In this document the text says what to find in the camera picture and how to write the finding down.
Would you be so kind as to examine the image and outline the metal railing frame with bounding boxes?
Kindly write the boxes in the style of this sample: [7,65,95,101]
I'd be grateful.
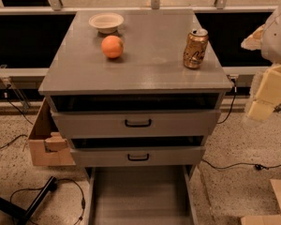
[0,0,281,113]

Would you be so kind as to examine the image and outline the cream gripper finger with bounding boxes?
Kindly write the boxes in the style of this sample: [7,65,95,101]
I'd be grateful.
[241,25,264,51]
[244,64,281,122]

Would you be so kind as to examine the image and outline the cardboard box right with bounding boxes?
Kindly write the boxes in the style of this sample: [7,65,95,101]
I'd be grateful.
[240,179,281,225]

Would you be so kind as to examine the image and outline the grey drawer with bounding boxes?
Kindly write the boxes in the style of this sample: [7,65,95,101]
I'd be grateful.
[70,146,205,167]
[52,110,220,139]
[86,166,199,225]

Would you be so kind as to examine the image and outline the black cable on floor left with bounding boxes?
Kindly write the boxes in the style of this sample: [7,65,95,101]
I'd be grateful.
[9,177,87,225]

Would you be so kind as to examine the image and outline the grey middle drawer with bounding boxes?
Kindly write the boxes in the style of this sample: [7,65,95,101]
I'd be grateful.
[70,146,205,167]

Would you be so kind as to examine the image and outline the gold soda can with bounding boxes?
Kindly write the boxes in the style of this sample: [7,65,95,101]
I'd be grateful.
[183,28,209,69]

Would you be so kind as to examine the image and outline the grey top drawer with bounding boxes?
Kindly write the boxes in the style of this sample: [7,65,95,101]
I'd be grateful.
[52,110,220,139]

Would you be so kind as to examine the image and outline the black cable behind cabinet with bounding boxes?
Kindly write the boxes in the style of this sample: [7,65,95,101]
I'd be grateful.
[216,77,238,125]

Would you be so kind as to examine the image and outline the black stand leg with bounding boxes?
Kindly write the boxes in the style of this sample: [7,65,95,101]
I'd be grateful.
[0,176,57,225]

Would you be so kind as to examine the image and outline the orange fruit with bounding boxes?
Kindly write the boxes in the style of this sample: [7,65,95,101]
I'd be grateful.
[101,36,124,59]

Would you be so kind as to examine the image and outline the black cable right floor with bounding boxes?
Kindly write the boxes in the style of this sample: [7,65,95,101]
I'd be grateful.
[201,158,281,172]

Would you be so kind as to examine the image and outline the grey bottom drawer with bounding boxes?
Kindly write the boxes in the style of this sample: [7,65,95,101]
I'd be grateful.
[86,166,199,225]

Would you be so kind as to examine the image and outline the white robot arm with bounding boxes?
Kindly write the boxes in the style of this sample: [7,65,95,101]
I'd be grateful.
[241,4,281,126]

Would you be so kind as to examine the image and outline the white paper bowl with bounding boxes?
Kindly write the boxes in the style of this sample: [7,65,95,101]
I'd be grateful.
[89,12,124,34]

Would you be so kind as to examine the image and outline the open cardboard box left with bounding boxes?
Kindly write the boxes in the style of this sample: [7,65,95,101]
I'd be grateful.
[28,99,75,166]

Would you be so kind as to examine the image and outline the grey drawer cabinet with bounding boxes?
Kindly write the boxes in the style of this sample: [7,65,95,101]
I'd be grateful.
[37,8,234,171]

